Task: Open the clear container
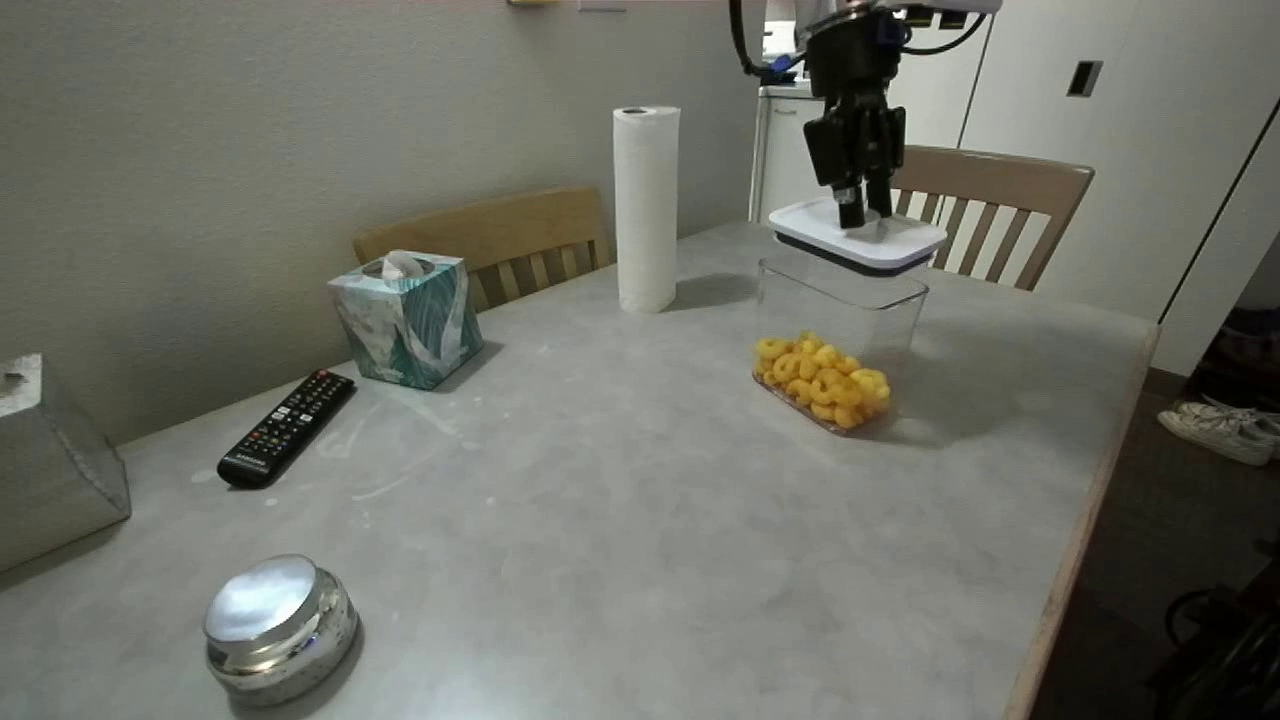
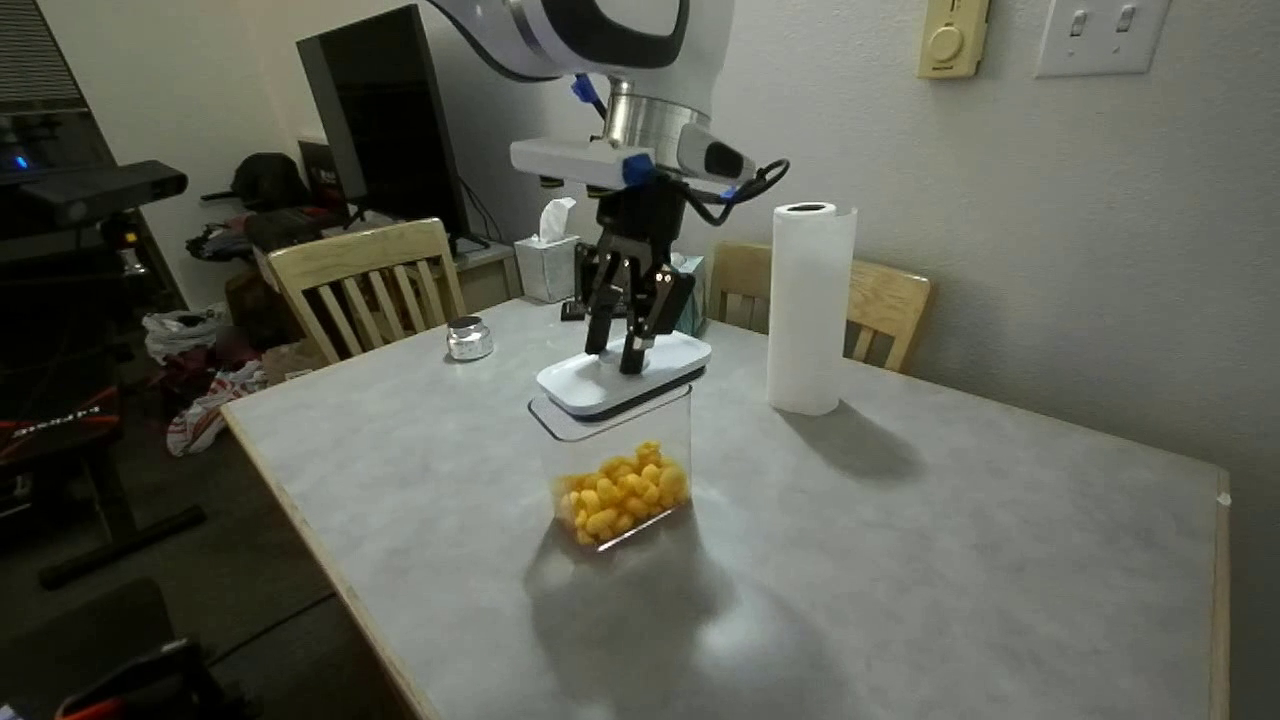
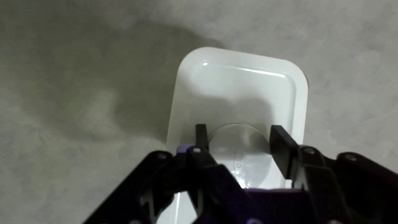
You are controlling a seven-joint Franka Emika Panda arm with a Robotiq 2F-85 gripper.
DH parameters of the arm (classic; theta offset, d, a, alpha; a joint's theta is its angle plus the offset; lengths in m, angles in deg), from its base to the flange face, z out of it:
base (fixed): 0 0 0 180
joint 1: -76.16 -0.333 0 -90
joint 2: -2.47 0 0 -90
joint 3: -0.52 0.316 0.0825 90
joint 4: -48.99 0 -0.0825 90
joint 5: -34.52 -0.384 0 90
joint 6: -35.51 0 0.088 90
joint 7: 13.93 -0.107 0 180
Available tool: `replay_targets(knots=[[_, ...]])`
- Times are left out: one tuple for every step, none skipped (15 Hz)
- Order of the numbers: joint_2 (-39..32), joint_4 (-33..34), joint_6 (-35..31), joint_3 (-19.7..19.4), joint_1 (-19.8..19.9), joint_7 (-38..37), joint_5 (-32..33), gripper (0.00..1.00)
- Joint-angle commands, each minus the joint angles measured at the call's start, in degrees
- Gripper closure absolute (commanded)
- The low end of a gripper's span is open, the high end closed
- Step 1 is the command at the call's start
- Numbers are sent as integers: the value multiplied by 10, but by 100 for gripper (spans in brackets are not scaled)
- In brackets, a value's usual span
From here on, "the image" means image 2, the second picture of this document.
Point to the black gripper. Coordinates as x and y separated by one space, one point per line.
643 213

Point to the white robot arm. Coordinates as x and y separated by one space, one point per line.
535 33

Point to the pile of clothes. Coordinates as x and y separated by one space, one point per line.
223 395

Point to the black stand frame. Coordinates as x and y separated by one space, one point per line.
83 454

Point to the clear plastic container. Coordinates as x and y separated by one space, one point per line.
626 463

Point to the white tissue box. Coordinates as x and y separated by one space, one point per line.
547 265

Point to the small glass jar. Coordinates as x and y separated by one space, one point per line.
471 342

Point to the white light switch plate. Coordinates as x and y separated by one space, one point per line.
1100 33

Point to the beige wall thermostat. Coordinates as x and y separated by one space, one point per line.
954 36

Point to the light wooden chair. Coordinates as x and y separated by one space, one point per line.
362 261
890 302

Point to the teal tissue box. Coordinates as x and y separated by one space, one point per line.
692 302

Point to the black monitor screen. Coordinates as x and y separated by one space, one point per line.
381 144

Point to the black camera bar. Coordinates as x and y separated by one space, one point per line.
92 191

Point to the black remote control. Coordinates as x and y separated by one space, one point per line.
568 308

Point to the white paper towel roll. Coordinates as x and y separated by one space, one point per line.
809 304

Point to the white container lid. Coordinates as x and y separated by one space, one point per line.
626 381

